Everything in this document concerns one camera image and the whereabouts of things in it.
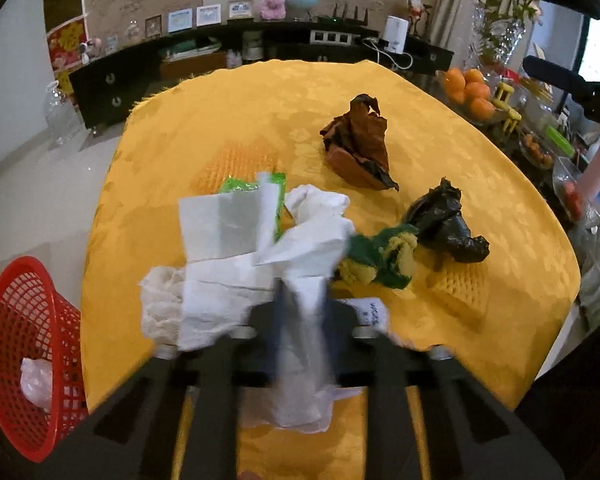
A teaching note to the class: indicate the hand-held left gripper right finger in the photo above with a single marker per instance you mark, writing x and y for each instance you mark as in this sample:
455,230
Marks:
337,340

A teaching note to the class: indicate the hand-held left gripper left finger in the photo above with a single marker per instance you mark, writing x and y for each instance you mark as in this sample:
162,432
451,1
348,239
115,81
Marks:
279,330

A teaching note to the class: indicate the white paper towel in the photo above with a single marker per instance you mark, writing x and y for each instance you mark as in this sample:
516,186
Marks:
290,255

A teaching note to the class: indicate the green yellow scrub cloth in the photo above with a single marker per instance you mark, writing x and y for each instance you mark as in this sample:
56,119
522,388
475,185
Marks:
385,255

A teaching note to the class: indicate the yellow mesh bag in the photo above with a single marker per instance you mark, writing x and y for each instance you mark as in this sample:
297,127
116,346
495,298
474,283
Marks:
237,165
460,287

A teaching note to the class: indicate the red plastic basket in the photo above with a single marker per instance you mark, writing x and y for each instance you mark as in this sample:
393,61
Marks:
27,305

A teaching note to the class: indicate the yellow toy chair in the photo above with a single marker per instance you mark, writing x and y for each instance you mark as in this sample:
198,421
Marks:
511,110

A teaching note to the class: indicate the crystal vase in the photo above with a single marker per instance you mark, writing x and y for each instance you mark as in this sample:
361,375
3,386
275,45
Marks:
497,35

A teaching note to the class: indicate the glass fruit bowl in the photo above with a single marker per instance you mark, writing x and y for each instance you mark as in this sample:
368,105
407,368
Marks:
500,115

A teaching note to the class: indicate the beige curtain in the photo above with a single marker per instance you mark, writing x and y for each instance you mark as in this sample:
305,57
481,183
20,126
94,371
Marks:
455,0

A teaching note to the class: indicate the orange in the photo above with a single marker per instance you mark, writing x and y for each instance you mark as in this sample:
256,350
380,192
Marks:
481,109
477,91
474,76
454,79

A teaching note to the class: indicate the red white figurine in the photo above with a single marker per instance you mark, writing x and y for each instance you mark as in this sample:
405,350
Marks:
416,10

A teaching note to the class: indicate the white textured cloth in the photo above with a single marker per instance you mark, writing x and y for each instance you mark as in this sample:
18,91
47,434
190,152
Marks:
157,300

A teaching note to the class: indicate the crumpled white tissue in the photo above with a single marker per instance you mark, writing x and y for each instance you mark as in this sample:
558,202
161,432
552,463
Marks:
315,202

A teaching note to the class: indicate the white upright device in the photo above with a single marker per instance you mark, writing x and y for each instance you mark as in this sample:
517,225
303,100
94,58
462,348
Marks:
396,34

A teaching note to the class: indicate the green snack packet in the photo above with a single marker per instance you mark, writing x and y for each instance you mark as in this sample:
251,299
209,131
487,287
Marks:
235,185

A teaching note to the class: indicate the black plastic bag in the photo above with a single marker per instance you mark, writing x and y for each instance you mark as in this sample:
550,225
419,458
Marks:
447,225

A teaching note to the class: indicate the black router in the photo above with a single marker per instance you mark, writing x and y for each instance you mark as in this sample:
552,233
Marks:
344,17

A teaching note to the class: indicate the white power strip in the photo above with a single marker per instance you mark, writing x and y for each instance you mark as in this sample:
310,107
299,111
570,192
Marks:
336,37

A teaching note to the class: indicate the brown crumpled paper bag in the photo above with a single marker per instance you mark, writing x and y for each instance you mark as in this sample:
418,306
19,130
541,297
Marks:
362,140

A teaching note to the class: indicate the yellow tablecloth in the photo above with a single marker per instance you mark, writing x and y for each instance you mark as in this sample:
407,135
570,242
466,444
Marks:
230,110

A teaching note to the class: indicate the white plastic bag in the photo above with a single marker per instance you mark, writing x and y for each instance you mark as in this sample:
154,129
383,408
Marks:
36,382

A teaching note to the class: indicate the pink plush toy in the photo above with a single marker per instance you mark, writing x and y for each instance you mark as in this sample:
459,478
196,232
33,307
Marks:
271,2

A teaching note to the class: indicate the black TV cabinet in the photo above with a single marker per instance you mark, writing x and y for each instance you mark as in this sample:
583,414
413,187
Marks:
130,80

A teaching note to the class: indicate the clear plastic water bottle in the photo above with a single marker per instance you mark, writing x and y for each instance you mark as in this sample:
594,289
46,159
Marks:
62,115

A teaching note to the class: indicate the glass snow globe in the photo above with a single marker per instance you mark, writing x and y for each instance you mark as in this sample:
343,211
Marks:
133,31

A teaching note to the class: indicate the small pink toy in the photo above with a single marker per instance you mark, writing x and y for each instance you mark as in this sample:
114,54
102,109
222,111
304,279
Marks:
92,47

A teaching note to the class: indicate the small wooden picture frame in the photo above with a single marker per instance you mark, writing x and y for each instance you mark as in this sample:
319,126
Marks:
153,26

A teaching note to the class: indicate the red wall poster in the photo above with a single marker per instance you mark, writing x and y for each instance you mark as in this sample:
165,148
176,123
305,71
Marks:
65,45

